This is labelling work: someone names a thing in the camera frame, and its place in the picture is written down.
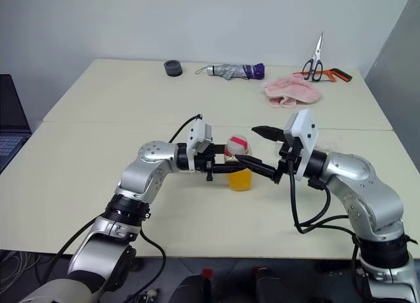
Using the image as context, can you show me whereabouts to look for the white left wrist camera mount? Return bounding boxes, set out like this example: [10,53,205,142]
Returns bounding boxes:
[185,119,215,171]

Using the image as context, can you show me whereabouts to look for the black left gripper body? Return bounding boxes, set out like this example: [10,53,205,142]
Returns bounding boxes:
[194,144,218,182]

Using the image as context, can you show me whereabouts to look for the orange drink plastic bottle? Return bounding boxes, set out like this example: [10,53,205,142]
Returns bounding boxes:
[224,135,254,192]

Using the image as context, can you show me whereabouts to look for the small black white device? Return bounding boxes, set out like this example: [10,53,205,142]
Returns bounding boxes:
[131,288,161,303]

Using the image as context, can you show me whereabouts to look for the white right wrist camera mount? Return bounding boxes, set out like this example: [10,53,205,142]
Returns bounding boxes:
[283,108,320,182]

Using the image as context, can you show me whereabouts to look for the silver purple folded umbrella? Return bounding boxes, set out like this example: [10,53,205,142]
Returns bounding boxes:
[195,62,266,81]

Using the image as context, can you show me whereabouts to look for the pink fluffy towel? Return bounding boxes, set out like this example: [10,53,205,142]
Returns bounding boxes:
[261,75,323,110]

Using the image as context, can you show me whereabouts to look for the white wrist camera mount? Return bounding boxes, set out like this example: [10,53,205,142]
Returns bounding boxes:
[283,108,320,182]
[185,119,215,171]

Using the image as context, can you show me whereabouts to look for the orange black hand saw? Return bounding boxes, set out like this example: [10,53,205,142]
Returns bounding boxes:
[293,68,354,84]

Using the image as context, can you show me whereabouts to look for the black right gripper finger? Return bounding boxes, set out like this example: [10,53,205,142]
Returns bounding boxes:
[251,125,285,142]
[234,155,280,185]

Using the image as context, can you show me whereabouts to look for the black handled scissors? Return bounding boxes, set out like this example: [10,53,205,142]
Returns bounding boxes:
[301,30,326,83]

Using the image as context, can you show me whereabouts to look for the dark laptop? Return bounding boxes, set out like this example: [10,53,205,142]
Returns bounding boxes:
[0,73,33,174]

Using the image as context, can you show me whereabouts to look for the dark rounded shape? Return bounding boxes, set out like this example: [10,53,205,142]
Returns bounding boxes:
[169,268,213,303]

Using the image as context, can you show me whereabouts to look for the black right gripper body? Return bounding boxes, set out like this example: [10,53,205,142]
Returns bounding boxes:
[274,137,302,185]

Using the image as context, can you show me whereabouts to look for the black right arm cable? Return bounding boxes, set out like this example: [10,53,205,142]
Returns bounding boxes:
[287,153,364,297]

